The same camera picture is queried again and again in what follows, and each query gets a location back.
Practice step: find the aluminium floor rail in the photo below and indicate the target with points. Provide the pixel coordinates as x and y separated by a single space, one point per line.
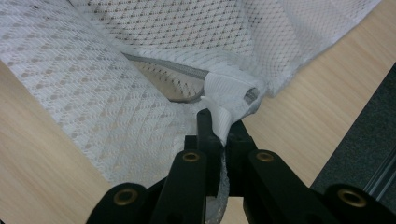
381 179

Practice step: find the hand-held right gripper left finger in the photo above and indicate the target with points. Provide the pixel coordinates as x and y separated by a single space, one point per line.
207 137

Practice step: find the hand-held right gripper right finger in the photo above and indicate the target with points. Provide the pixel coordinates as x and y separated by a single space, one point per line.
238 140

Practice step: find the white mesh laundry bag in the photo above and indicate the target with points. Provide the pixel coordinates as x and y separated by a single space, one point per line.
109 93

